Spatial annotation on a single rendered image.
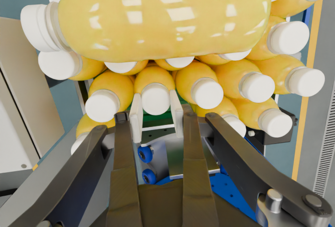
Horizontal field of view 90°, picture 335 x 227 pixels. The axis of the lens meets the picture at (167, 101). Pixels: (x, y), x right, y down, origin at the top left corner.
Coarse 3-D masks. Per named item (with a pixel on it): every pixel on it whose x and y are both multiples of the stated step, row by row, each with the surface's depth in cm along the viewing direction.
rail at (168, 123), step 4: (156, 120) 39; (160, 120) 39; (164, 120) 38; (168, 120) 38; (172, 120) 38; (144, 124) 38; (148, 124) 37; (152, 124) 37; (156, 124) 37; (160, 124) 37; (164, 124) 37; (168, 124) 37; (172, 124) 37; (144, 128) 36; (148, 128) 36; (152, 128) 36; (156, 128) 37; (160, 128) 37
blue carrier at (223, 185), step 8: (168, 176) 43; (216, 176) 42; (224, 176) 41; (160, 184) 41; (216, 184) 39; (224, 184) 40; (232, 184) 39; (216, 192) 37; (224, 192) 37; (232, 192) 37; (232, 200) 35; (240, 200) 35; (240, 208) 34; (248, 208) 33; (248, 216) 32
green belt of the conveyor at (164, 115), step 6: (198, 60) 40; (102, 72) 39; (132, 102) 42; (180, 102) 44; (186, 102) 44; (168, 108) 44; (144, 114) 44; (150, 114) 44; (162, 114) 44; (168, 114) 45; (144, 120) 45; (150, 120) 47
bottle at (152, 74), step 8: (152, 64) 30; (144, 72) 26; (152, 72) 25; (160, 72) 25; (168, 72) 28; (136, 80) 26; (144, 80) 24; (152, 80) 24; (160, 80) 24; (168, 80) 25; (136, 88) 25; (144, 88) 23; (168, 88) 25
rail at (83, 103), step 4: (52, 0) 27; (76, 84) 32; (80, 84) 33; (84, 84) 34; (76, 88) 32; (80, 88) 32; (84, 88) 34; (80, 92) 32; (84, 92) 34; (80, 96) 33; (84, 96) 34; (80, 100) 33; (84, 100) 33; (80, 104) 33; (84, 104) 33; (84, 108) 33; (84, 112) 34
